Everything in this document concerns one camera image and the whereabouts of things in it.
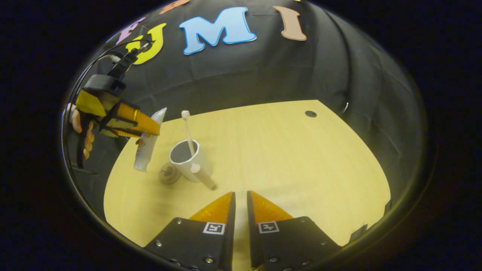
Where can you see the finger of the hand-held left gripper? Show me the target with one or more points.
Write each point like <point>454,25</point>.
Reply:
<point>120,132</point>
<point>137,118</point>

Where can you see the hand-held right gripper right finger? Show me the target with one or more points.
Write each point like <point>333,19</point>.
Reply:
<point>253,241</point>

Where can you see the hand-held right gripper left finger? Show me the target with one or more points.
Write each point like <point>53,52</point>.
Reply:
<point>228,241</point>

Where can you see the white toothpaste tube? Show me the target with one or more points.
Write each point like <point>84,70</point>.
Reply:
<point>145,154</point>

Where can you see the beige toothbrush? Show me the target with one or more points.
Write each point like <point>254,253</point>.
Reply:
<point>187,130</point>

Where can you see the round wooden coaster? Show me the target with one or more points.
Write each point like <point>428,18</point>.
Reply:
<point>167,176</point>

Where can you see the light wooden desktop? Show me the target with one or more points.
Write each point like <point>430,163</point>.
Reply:
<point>293,162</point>

